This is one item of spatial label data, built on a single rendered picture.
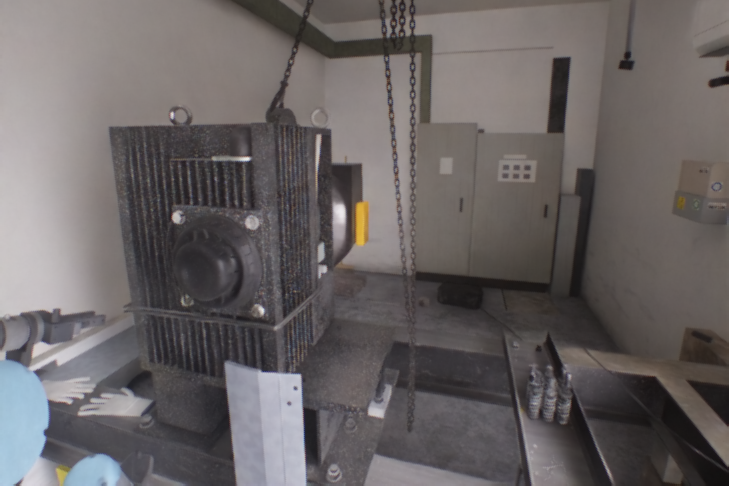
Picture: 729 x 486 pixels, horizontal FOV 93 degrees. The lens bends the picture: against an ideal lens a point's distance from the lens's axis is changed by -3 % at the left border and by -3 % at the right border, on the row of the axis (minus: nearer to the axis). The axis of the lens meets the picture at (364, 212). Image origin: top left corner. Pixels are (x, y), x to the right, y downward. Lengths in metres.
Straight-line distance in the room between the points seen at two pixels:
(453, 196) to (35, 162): 3.27
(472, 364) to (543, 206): 2.41
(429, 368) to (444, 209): 2.30
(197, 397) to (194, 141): 0.77
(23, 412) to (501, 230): 3.79
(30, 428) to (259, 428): 0.56
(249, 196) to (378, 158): 3.33
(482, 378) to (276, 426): 1.16
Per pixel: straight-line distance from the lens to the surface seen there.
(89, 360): 1.98
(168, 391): 1.39
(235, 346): 1.14
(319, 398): 1.07
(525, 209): 3.94
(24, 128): 1.89
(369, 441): 1.28
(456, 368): 1.89
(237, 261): 0.94
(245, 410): 0.99
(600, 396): 2.00
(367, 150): 4.23
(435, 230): 3.97
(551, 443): 1.40
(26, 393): 0.53
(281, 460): 1.04
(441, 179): 3.87
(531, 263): 4.09
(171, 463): 1.61
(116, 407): 1.62
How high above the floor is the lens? 1.56
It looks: 11 degrees down
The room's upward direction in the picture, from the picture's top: straight up
